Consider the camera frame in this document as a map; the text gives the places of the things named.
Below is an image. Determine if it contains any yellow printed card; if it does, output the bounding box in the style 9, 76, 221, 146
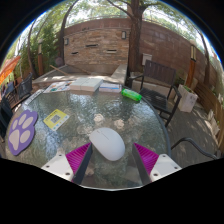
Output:
42, 108, 71, 132

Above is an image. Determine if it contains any white lettered plate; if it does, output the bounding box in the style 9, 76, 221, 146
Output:
22, 88, 45, 107

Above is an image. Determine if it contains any black mesh chair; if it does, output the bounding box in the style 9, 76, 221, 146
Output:
14, 72, 34, 103

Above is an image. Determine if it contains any orange umbrella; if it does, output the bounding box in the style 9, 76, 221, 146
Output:
0, 55, 22, 86

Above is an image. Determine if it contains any white planter box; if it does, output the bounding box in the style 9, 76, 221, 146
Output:
177, 83, 199, 114

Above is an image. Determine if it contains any purple paw-shaped mouse pad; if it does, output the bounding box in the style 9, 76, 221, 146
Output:
7, 109, 39, 157

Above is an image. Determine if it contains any grey wall box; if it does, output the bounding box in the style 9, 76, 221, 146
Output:
142, 53, 153, 66

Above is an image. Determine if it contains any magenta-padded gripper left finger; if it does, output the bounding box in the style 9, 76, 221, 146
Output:
40, 142, 94, 186

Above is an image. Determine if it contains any white computer mouse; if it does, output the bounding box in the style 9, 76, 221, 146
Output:
88, 127, 126, 162

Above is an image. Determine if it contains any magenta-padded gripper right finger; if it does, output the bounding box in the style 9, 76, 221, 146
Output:
131, 142, 183, 186

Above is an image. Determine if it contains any white and blue book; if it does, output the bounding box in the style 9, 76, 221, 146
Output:
98, 81, 123, 94

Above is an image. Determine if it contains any wooden plank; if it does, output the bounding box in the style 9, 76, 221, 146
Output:
49, 64, 70, 77

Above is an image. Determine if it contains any dark slatted garden chair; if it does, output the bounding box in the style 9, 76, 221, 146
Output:
126, 59, 183, 128

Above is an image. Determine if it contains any wooden lamp post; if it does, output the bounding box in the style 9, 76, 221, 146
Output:
37, 39, 45, 77
185, 43, 198, 88

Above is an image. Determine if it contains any green plastic bottle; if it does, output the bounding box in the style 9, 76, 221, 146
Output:
120, 88, 143, 102

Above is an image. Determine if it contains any white flat box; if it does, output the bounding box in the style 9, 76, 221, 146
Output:
69, 77, 104, 93

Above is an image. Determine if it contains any thin curved tree trunk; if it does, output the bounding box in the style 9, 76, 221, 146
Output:
59, 0, 82, 65

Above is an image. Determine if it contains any thick tree trunk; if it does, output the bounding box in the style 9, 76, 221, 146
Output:
128, 0, 145, 73

